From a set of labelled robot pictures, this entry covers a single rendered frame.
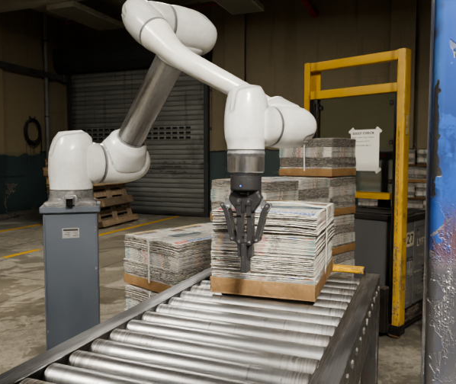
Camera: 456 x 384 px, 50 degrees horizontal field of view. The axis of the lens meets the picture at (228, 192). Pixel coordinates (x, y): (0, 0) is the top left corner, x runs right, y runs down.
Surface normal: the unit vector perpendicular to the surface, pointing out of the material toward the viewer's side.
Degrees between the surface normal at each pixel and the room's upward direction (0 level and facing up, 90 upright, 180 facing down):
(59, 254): 90
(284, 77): 90
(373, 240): 90
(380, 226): 90
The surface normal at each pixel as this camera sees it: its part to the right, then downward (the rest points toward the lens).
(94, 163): 0.72, 0.06
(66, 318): 0.25, 0.07
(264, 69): -0.37, 0.07
